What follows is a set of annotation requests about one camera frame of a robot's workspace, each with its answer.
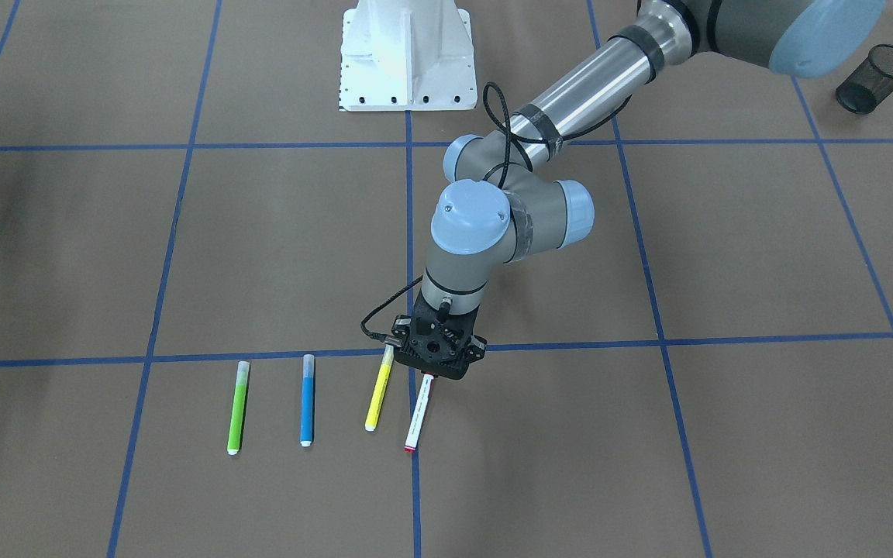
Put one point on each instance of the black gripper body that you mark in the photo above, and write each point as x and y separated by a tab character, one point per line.
478	346

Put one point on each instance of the red white marker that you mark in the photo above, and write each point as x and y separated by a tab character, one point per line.
411	443

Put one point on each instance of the blue highlighter pen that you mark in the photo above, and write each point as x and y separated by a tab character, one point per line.
307	411

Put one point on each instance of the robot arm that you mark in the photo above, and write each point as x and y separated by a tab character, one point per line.
496	210

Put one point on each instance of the yellow highlighter pen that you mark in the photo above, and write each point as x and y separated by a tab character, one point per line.
380	388

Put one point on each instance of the green highlighter pen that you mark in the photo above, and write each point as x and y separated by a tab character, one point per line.
238	410

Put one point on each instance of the black mesh pen cup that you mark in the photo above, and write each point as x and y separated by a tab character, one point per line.
870	83

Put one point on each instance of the white camera stand base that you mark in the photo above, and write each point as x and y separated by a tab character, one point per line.
407	56

